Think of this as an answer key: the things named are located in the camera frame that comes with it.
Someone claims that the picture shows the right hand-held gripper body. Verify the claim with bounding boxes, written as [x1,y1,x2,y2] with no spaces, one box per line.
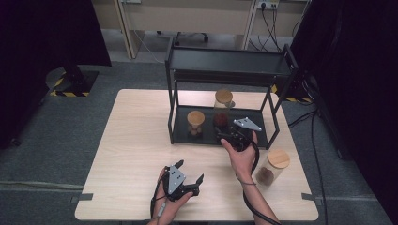
[229,116,263,154]

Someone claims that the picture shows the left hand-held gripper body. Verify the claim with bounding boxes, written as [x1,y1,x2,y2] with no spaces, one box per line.
[162,164,201,203]

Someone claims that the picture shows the short glass jar wooden lid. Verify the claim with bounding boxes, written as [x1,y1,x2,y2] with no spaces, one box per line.
[186,110,207,138]

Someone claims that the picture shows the tall glass jar wooden lid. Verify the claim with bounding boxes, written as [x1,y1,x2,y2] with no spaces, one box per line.
[254,148,291,188]
[213,89,235,128]

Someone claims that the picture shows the black metal shelf rack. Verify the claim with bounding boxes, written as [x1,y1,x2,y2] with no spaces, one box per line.
[164,36,300,151]

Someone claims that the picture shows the person's right hand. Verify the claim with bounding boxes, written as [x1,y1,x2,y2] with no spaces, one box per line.
[220,129,259,185]

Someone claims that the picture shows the person's left hand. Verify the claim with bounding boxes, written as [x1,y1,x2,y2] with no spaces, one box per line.
[149,167,195,225]

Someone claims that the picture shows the striped-edge black stand base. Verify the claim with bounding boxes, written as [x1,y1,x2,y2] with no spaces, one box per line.
[270,70,314,104]
[45,64,100,98]

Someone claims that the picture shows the grey tape piece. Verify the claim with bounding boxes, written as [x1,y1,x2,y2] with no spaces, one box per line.
[300,192,324,206]
[69,192,95,204]

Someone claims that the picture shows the beige desk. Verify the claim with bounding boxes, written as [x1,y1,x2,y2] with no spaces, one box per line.
[91,0,312,60]

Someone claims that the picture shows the black curtain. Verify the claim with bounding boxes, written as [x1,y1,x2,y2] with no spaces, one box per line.
[0,0,113,150]
[289,0,398,225]

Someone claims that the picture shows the pale floor strip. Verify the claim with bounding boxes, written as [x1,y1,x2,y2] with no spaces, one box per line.
[0,180,84,191]

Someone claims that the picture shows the left hand-held gripper cable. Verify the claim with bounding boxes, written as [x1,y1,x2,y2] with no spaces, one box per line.
[149,176,172,225]

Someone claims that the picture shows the hand-held gripper cable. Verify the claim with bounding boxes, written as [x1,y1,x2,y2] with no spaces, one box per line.
[242,140,283,225]
[149,176,172,225]

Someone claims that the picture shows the right hand-held gripper cable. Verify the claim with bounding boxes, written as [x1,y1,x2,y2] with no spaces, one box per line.
[242,140,283,225]

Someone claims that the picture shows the black floor cable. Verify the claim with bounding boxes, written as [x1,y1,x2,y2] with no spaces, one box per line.
[287,109,329,225]

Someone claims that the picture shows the black power cables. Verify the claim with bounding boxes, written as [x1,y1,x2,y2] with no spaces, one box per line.
[249,3,283,53]

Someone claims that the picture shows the white cable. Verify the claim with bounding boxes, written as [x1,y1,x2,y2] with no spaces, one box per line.
[132,29,166,64]

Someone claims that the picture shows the white wall socket strip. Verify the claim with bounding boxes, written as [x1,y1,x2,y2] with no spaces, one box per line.
[256,0,281,10]

